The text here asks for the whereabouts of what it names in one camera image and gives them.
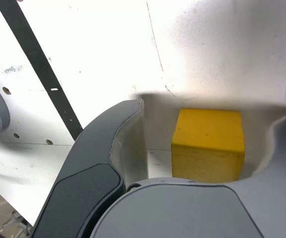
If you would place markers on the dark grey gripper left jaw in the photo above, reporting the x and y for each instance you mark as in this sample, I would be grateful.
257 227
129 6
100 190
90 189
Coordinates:
91 161

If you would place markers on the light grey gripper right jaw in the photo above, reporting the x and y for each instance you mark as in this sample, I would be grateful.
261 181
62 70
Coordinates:
182 213

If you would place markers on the yellow cube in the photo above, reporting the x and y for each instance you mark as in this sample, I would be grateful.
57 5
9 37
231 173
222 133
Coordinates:
207 146

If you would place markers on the black tape strip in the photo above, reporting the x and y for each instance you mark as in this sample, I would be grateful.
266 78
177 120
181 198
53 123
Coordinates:
46 69

